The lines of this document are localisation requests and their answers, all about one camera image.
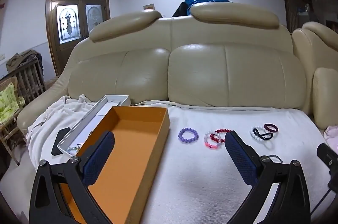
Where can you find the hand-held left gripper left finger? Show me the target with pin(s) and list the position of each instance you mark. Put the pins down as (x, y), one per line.
(99, 158)

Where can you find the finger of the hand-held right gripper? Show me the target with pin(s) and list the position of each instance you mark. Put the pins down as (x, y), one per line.
(326, 154)

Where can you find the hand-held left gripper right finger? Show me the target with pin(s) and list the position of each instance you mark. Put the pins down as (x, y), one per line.
(241, 160)

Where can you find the orange cardboard box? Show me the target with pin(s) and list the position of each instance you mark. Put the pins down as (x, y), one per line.
(132, 150)

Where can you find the pink cloth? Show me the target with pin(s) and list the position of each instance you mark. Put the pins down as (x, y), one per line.
(332, 136)

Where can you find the silver bangle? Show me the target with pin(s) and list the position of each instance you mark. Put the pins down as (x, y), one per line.
(277, 157)

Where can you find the long white box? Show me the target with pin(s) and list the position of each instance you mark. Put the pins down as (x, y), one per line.
(87, 123)

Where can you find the black phone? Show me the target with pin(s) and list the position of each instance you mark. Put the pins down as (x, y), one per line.
(60, 140)

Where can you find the white blanket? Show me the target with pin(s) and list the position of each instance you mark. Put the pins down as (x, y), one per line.
(198, 187)

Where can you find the cream leather armchair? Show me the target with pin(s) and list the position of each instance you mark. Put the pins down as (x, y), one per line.
(324, 86)

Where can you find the wicker chair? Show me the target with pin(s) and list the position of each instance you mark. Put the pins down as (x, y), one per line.
(8, 134)

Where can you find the cream leather sofa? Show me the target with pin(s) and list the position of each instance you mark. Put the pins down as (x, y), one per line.
(198, 76)

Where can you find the wooden slatted crib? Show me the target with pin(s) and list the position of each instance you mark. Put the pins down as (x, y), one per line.
(31, 81)

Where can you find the green cushion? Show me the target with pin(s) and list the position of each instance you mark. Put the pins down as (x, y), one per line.
(9, 105)

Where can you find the olive cloth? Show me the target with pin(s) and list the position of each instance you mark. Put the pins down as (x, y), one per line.
(22, 57)

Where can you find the wooden stained glass door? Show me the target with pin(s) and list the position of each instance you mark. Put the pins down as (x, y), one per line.
(52, 28)

